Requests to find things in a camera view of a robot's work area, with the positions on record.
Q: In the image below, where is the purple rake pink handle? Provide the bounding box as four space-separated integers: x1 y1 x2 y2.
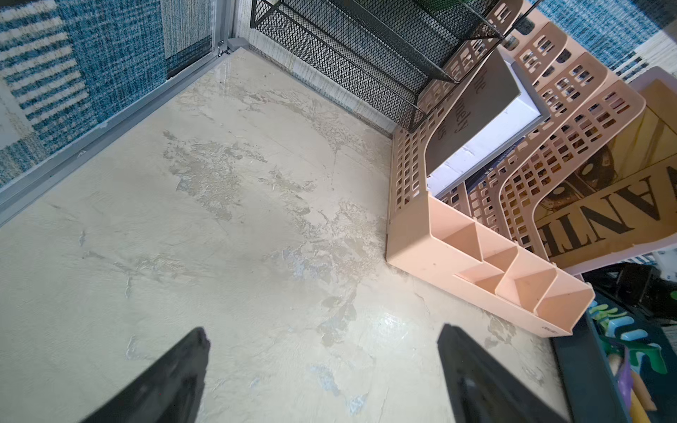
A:
609 348 633 413

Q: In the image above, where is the white grey book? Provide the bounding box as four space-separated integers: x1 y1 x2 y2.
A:
425 51 549 197

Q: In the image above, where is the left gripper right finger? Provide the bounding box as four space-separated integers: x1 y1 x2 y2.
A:
437 324 564 422

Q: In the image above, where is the pink plastic desk organizer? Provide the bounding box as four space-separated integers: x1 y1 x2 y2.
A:
386 1 646 338

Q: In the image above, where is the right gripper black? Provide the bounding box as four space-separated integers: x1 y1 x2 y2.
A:
583 263 676 323

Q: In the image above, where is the lime cultivator wooden handle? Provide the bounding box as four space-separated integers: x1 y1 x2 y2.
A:
587 301 668 375

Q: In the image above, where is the black mesh shelf rack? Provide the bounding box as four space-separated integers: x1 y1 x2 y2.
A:
250 1 532 131

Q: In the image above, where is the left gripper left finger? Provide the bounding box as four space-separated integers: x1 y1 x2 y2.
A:
84 327 211 422

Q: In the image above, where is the teal plastic storage box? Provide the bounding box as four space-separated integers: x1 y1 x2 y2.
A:
552 293 676 422

